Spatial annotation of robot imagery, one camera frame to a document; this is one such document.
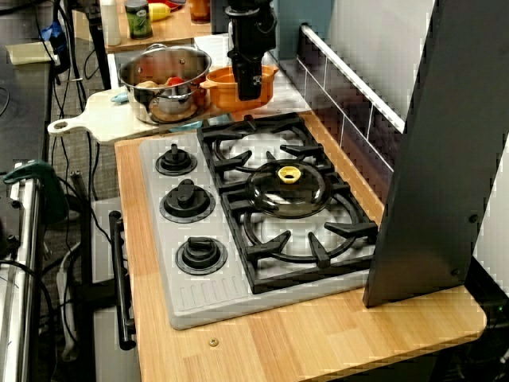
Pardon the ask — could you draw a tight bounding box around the white kitchen back panel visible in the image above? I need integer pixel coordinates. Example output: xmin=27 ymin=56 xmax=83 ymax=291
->
xmin=300 ymin=0 xmax=437 ymax=132

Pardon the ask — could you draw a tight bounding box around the black oven door handle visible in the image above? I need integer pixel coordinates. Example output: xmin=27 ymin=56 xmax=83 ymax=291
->
xmin=108 ymin=210 xmax=137 ymax=351

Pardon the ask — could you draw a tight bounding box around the light wooden cutting board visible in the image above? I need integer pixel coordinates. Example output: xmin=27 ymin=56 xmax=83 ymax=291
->
xmin=47 ymin=88 xmax=231 ymax=145

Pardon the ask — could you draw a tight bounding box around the black stove knob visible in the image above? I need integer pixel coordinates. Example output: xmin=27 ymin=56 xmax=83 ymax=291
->
xmin=159 ymin=178 xmax=216 ymax=223
xmin=154 ymin=143 xmax=198 ymax=176
xmin=175 ymin=236 xmax=228 ymax=275

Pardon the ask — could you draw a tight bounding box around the dark grey side panel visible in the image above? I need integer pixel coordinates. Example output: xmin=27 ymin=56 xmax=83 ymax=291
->
xmin=362 ymin=0 xmax=509 ymax=308

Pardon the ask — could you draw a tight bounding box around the white bottle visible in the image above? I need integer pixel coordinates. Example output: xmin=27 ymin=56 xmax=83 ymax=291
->
xmin=99 ymin=0 xmax=122 ymax=47

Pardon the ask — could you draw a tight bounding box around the yellow toy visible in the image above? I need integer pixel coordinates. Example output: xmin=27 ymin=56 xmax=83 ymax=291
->
xmin=149 ymin=2 xmax=175 ymax=21

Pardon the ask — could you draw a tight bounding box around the grey stove top plate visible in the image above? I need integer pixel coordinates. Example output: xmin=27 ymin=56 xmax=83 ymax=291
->
xmin=138 ymin=115 xmax=383 ymax=330

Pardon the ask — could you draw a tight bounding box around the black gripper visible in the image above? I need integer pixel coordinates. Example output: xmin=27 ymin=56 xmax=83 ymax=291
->
xmin=227 ymin=14 xmax=278 ymax=102

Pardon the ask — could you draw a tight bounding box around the glass lid yellow knob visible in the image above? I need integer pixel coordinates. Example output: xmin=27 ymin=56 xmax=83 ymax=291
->
xmin=245 ymin=158 xmax=332 ymax=220

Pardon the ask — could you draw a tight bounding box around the black table leg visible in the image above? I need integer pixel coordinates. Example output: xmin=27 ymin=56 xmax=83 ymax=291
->
xmin=85 ymin=7 xmax=112 ymax=91

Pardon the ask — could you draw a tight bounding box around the stainless steel pot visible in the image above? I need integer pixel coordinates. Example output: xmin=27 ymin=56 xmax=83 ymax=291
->
xmin=118 ymin=44 xmax=212 ymax=125

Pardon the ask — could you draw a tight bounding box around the black desk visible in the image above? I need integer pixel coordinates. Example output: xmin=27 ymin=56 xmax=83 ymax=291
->
xmin=0 ymin=10 xmax=55 ymax=172

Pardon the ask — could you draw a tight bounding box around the wooden side table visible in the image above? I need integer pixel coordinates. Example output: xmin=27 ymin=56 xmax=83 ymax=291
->
xmin=73 ymin=0 xmax=212 ymax=53

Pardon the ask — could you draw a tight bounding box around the dark tile backsplash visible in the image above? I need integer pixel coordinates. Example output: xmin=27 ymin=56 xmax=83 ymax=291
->
xmin=296 ymin=23 xmax=406 ymax=188

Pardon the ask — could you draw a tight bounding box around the brown glass jar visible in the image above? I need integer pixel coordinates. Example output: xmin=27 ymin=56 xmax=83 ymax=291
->
xmin=188 ymin=0 xmax=212 ymax=24

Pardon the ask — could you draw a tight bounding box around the white toy kitchen cabinet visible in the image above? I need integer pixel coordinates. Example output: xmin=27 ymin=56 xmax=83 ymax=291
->
xmin=91 ymin=198 xmax=140 ymax=382

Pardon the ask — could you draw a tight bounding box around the yellow notepad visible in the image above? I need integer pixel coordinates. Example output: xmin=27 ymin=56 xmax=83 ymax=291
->
xmin=6 ymin=41 xmax=53 ymax=65

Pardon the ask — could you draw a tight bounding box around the green clamp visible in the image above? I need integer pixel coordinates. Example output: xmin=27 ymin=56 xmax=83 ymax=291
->
xmin=2 ymin=159 xmax=68 ymax=226

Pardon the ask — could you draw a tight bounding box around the green labelled jar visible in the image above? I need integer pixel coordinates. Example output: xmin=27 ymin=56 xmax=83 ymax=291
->
xmin=125 ymin=0 xmax=153 ymax=40

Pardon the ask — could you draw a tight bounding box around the black burner grate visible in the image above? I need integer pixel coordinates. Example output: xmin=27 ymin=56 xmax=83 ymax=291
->
xmin=220 ymin=181 xmax=379 ymax=295
xmin=196 ymin=112 xmax=325 ymax=188

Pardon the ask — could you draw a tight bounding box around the silver metal frame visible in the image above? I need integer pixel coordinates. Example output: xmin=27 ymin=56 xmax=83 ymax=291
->
xmin=0 ymin=161 xmax=45 ymax=382

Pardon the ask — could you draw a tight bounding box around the white sink drainboard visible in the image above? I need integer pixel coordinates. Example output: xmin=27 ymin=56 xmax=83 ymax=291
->
xmin=194 ymin=33 xmax=309 ymax=120

